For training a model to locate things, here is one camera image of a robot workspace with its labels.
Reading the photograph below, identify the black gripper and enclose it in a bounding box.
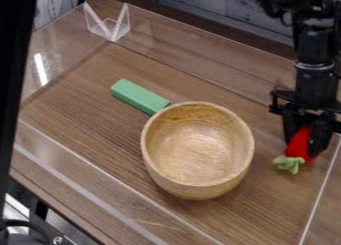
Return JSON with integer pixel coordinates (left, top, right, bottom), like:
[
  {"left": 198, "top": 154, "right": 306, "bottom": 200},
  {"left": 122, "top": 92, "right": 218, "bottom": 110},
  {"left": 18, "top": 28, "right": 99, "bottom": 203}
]
[{"left": 269, "top": 90, "right": 341, "bottom": 157}]

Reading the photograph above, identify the red plush strawberry toy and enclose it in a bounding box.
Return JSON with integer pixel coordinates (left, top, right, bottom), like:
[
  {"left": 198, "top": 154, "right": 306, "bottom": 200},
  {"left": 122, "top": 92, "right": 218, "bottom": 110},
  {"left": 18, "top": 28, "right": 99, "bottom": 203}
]
[{"left": 273, "top": 124, "right": 314, "bottom": 174}]

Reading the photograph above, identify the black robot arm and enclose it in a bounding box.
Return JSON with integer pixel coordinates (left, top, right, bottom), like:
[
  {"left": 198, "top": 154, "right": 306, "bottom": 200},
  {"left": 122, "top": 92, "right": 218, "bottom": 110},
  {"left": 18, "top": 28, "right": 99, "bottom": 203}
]
[{"left": 256, "top": 0, "right": 341, "bottom": 158}]

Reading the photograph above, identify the wooden bowl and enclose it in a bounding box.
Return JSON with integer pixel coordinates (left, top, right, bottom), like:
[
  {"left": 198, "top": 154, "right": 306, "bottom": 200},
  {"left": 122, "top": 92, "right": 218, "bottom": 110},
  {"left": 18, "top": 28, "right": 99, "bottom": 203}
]
[{"left": 8, "top": 2, "right": 341, "bottom": 245}]

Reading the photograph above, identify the green rectangular block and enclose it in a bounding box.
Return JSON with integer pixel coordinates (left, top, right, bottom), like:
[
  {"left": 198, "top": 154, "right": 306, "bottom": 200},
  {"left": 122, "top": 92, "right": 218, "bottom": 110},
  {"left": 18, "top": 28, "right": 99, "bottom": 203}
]
[{"left": 111, "top": 79, "right": 171, "bottom": 116}]

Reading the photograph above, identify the clear acrylic tray enclosure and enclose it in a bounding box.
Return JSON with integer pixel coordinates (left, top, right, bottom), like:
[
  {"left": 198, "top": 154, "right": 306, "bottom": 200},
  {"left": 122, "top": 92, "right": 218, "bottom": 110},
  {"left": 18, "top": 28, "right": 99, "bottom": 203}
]
[{"left": 12, "top": 8, "right": 341, "bottom": 245}]

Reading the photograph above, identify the black metal bracket with bolt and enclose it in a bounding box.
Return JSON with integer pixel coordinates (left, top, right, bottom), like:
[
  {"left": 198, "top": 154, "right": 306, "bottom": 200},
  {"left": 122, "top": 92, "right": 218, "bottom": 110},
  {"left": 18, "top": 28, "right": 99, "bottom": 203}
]
[{"left": 30, "top": 199, "right": 76, "bottom": 245}]

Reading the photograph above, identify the black cable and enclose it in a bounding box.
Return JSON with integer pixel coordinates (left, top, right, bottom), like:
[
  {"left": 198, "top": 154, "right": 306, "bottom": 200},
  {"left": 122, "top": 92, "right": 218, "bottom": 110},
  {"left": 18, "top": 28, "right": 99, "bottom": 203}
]
[{"left": 0, "top": 218, "right": 48, "bottom": 245}]

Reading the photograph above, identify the black vertical post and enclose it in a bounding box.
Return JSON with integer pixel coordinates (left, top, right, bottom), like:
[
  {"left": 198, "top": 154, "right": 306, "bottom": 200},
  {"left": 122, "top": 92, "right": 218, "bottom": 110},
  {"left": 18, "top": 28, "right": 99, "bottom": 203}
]
[{"left": 0, "top": 0, "right": 40, "bottom": 210}]

